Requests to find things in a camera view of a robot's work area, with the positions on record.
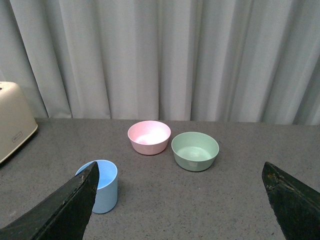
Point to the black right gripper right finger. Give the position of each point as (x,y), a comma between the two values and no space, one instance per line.
(295,204)

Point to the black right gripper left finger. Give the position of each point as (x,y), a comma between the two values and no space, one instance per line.
(63,215)

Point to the light blue plastic cup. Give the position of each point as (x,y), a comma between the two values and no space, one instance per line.
(107,190)

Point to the cream white toaster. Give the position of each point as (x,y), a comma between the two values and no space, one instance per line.
(17,123)

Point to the pink plastic bowl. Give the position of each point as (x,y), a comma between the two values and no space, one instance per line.
(149,137)

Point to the green plastic bowl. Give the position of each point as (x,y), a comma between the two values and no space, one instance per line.
(194,151)

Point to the white pleated curtain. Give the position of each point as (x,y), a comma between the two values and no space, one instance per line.
(198,60)

